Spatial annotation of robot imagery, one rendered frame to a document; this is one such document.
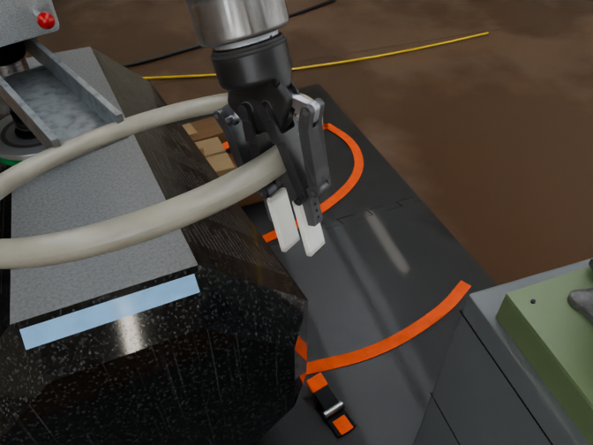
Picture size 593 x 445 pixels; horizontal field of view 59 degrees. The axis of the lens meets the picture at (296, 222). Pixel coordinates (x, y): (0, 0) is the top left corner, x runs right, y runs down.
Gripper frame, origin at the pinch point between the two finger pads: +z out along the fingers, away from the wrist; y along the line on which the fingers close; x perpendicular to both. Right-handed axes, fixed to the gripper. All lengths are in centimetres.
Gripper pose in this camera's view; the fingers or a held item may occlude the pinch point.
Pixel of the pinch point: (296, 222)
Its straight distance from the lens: 59.1
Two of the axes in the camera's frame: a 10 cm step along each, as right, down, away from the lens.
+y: -7.8, -1.0, 6.1
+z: 2.4, 8.7, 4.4
